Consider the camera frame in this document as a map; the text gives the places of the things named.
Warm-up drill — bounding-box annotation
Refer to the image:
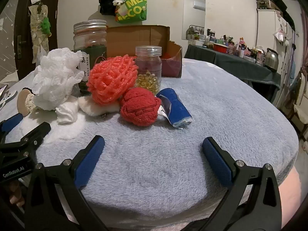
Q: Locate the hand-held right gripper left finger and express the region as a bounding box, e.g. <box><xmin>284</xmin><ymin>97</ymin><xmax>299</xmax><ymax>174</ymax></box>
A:
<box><xmin>24</xmin><ymin>135</ymin><xmax>109</xmax><ymax>231</ymax></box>

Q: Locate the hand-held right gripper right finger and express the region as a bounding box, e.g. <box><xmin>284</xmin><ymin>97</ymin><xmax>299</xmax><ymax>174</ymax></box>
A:
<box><xmin>202</xmin><ymin>137</ymin><xmax>282</xmax><ymax>231</ymax></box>

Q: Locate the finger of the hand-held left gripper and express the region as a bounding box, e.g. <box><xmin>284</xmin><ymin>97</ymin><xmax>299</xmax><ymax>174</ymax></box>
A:
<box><xmin>0</xmin><ymin>113</ymin><xmax>24</xmax><ymax>137</ymax></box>
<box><xmin>0</xmin><ymin>122</ymin><xmax>52</xmax><ymax>151</ymax></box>

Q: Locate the white plush pad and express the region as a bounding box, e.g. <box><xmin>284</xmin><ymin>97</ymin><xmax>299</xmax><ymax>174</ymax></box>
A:
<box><xmin>77</xmin><ymin>96</ymin><xmax>122</xmax><ymax>117</ymax></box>

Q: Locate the white mesh bath pouf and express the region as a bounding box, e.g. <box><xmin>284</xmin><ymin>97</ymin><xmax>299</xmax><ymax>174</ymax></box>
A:
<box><xmin>32</xmin><ymin>49</ymin><xmax>83</xmax><ymax>111</ymax></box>

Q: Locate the blue cloth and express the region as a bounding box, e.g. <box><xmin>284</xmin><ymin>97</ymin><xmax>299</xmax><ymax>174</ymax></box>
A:
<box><xmin>156</xmin><ymin>88</ymin><xmax>192</xmax><ymax>128</ymax></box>

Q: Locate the red knitted ball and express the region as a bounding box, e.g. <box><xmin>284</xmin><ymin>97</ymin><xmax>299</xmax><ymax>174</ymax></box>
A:
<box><xmin>120</xmin><ymin>88</ymin><xmax>162</xmax><ymax>127</ymax></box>

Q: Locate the red foam net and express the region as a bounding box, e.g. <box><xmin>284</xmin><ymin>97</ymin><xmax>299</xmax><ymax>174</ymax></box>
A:
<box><xmin>87</xmin><ymin>55</ymin><xmax>139</xmax><ymax>106</ymax></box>

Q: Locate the cardboard box red inside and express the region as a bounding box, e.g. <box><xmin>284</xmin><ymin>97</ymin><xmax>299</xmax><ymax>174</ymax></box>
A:
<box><xmin>106</xmin><ymin>25</ymin><xmax>182</xmax><ymax>78</ymax></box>

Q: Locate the person's left hand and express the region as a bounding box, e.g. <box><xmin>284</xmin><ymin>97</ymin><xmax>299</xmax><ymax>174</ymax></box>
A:
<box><xmin>8</xmin><ymin>183</ymin><xmax>26</xmax><ymax>206</ymax></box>

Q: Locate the pink cloth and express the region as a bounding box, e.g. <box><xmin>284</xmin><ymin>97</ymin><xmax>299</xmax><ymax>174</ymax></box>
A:
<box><xmin>277</xmin><ymin>166</ymin><xmax>302</xmax><ymax>212</ymax></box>

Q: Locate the beige hanging door organizer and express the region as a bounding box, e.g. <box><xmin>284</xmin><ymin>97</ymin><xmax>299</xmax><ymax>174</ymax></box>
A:
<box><xmin>28</xmin><ymin>3</ymin><xmax>52</xmax><ymax>60</ymax></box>

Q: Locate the wooden chair white cushion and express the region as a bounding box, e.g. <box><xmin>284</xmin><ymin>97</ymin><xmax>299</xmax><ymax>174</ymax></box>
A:
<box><xmin>287</xmin><ymin>70</ymin><xmax>308</xmax><ymax>135</ymax></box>

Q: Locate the table with dark green cloth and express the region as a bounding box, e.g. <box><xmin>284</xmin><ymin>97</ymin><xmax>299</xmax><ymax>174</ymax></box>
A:
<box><xmin>184</xmin><ymin>44</ymin><xmax>282</xmax><ymax>92</ymax></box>

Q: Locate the green plush toy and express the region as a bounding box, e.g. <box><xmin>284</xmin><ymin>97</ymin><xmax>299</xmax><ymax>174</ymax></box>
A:
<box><xmin>40</xmin><ymin>17</ymin><xmax>52</xmax><ymax>37</ymax></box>

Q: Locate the large glass jar metal lid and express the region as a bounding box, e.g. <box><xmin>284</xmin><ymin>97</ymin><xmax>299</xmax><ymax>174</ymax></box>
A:
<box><xmin>73</xmin><ymin>20</ymin><xmax>107</xmax><ymax>94</ymax></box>

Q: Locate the dark brown door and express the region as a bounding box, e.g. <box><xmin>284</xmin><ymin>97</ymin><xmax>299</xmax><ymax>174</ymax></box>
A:
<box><xmin>16</xmin><ymin>0</ymin><xmax>62</xmax><ymax>82</ymax></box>

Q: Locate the small jar of yellow capsules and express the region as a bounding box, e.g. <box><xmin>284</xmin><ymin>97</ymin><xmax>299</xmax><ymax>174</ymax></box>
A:
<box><xmin>135</xmin><ymin>46</ymin><xmax>162</xmax><ymax>94</ymax></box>

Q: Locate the red basin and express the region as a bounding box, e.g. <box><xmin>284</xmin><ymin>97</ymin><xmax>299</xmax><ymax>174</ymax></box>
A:
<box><xmin>213</xmin><ymin>43</ymin><xmax>228</xmax><ymax>53</ymax></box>

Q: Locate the steel kettle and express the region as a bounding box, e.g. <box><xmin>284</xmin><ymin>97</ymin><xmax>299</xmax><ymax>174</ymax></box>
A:
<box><xmin>263</xmin><ymin>48</ymin><xmax>279</xmax><ymax>72</ymax></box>

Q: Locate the clutter of bottles and jars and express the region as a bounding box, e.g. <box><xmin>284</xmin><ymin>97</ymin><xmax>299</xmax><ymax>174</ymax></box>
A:
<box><xmin>185</xmin><ymin>25</ymin><xmax>265</xmax><ymax>65</ymax></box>

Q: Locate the white cabinet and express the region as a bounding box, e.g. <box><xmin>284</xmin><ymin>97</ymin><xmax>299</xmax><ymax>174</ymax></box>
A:
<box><xmin>255</xmin><ymin>8</ymin><xmax>295</xmax><ymax>106</ymax></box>

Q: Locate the black bag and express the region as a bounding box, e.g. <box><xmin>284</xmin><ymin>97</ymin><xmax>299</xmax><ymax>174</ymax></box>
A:
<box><xmin>98</xmin><ymin>0</ymin><xmax>121</xmax><ymax>16</ymax></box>

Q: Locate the green tote bag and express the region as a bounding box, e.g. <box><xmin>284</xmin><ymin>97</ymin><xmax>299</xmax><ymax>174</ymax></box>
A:
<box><xmin>115</xmin><ymin>0</ymin><xmax>148</xmax><ymax>24</ymax></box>

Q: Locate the patterned bag on cabinet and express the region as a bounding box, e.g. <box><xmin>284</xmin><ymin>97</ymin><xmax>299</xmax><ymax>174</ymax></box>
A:
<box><xmin>256</xmin><ymin>0</ymin><xmax>282</xmax><ymax>11</ymax></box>

